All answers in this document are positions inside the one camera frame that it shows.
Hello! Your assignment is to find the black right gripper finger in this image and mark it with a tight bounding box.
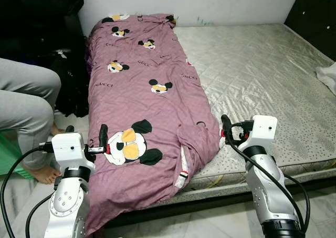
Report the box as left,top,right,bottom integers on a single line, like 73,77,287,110
221,114,234,147

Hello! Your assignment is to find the white pillow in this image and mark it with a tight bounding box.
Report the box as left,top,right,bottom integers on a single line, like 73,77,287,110
316,65,336,94

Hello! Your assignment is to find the pink mouse-print blanket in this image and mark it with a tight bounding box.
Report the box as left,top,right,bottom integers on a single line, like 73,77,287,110
84,13,221,236

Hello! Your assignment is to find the white quilted mattress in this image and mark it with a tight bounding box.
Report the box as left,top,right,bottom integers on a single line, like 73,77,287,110
157,23,336,206

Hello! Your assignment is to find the person in striped shirt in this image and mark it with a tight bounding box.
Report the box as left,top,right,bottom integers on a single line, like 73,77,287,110
0,58,65,185

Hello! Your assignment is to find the green plastic stool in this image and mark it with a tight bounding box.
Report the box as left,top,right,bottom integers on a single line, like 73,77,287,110
0,132,33,178

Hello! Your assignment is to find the large black bag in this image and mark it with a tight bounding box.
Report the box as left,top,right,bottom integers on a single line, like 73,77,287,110
0,0,91,118

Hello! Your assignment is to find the black tufted headboard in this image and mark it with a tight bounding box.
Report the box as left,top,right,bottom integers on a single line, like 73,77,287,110
285,0,336,60

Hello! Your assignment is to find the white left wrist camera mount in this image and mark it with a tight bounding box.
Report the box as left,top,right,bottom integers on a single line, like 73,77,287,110
51,132,96,171

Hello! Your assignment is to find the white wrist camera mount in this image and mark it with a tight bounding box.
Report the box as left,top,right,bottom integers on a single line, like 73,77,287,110
239,115,278,157
51,132,96,171

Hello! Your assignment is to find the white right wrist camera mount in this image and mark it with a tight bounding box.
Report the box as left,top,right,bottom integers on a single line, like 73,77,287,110
239,115,278,157

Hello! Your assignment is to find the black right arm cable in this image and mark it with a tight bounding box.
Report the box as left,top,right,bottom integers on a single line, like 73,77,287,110
225,121,311,233

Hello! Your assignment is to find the dark bed frame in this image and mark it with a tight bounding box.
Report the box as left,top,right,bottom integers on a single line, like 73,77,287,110
100,178,336,228

